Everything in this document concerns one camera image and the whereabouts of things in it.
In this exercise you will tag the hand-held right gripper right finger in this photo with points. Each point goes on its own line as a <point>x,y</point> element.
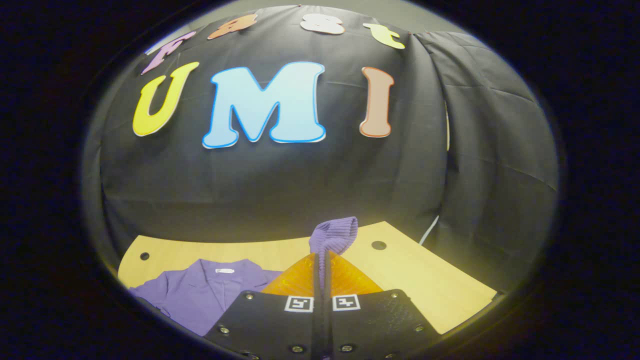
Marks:
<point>331,330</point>

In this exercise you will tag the black backdrop cloth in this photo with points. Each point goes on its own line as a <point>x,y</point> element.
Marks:
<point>300,190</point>

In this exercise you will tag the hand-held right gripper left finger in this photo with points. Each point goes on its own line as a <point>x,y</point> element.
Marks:
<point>317,330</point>

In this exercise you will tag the purple knit shirt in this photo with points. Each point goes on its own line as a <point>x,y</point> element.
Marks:
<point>200,295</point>

